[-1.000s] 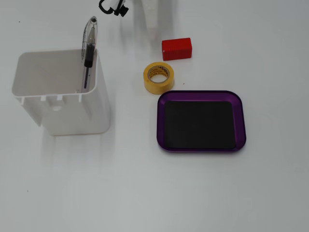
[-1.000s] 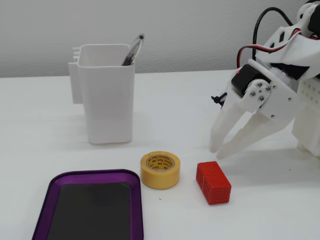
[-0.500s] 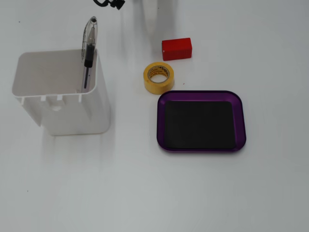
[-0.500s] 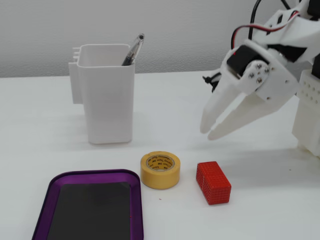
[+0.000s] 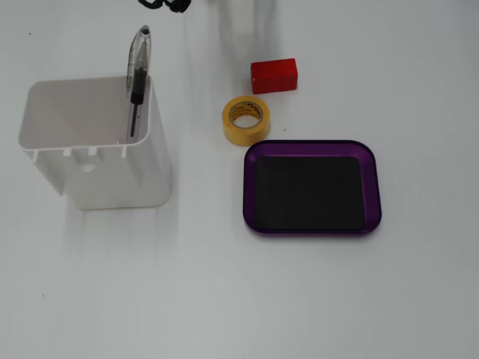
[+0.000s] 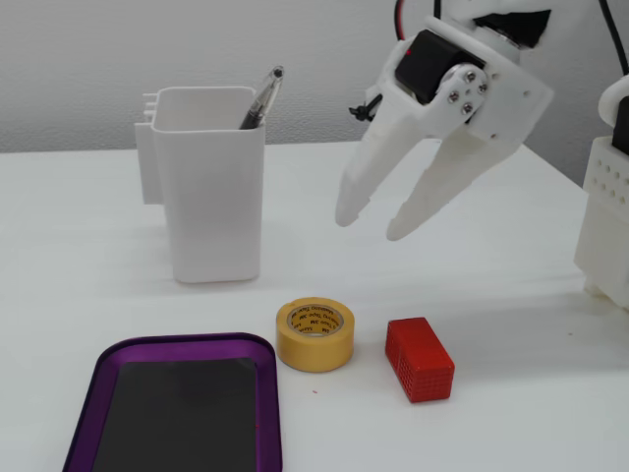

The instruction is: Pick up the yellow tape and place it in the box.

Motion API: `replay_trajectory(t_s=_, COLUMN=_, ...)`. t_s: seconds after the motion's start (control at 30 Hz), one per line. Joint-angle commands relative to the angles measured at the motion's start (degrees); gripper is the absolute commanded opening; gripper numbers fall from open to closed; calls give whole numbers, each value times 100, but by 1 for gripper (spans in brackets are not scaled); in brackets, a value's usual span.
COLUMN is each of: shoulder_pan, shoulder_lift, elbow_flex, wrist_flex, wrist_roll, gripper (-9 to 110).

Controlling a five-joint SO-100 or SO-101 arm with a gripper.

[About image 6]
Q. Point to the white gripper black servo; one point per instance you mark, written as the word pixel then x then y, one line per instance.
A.
pixel 444 125

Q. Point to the yellow masking tape roll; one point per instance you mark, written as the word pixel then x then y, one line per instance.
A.
pixel 314 351

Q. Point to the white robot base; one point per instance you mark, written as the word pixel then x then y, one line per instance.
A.
pixel 607 236

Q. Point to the black zip tie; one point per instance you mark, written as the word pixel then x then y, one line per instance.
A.
pixel 363 109

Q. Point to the clear black ballpoint pen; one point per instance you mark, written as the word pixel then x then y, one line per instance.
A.
pixel 261 102

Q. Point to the red perforated block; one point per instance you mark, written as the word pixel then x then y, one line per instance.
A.
pixel 422 364

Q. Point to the white plastic pen holder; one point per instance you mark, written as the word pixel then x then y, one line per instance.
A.
pixel 211 196

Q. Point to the purple metal tray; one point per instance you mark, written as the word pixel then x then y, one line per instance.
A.
pixel 268 388

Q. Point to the black tray liner mat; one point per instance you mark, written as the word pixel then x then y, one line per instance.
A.
pixel 182 418

